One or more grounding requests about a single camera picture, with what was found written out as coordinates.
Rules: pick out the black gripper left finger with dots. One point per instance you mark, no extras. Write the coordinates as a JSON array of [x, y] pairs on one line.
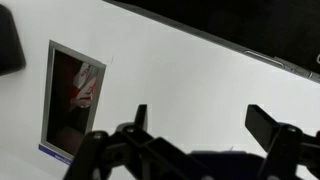
[[145, 157]]

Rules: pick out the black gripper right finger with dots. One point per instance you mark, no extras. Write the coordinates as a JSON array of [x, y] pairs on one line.
[[286, 145]]

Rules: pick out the dark rounded object top left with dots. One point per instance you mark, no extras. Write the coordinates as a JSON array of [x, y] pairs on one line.
[[12, 58]]

